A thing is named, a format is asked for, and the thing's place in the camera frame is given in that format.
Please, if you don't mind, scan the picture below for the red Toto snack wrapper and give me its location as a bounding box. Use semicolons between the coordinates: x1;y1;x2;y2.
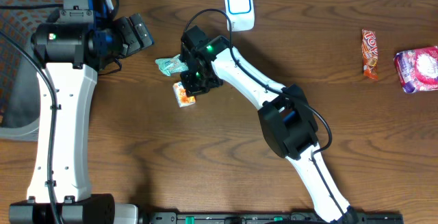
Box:
361;29;378;80

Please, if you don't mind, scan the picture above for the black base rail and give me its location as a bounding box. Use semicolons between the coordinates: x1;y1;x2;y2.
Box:
136;212;404;224

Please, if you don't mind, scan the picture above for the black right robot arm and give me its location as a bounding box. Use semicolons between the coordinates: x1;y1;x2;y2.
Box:
180;26;359;223

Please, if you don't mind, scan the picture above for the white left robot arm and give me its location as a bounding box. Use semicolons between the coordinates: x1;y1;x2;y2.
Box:
9;0;154;224

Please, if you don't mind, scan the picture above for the purple Carefree pad pack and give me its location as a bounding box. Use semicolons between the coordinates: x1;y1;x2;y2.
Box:
394;46;437;93

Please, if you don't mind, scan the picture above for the orange Kleenex tissue pack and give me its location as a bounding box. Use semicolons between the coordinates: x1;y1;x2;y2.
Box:
172;82;196;108

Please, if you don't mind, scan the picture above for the dark grey plastic basket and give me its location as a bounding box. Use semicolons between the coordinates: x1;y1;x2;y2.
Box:
1;0;62;141

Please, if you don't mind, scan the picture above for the mint green packet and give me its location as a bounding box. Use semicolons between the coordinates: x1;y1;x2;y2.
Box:
155;54;188;77

